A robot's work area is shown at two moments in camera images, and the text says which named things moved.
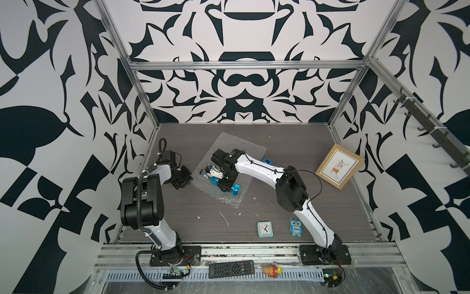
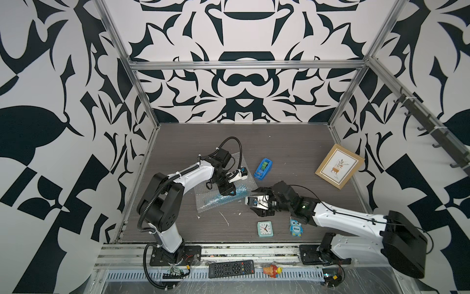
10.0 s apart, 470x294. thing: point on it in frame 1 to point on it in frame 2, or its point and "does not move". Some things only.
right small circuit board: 332,277 does not move
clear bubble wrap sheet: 226,141 to 209,200
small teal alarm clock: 265,229 does not move
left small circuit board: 174,274 does not move
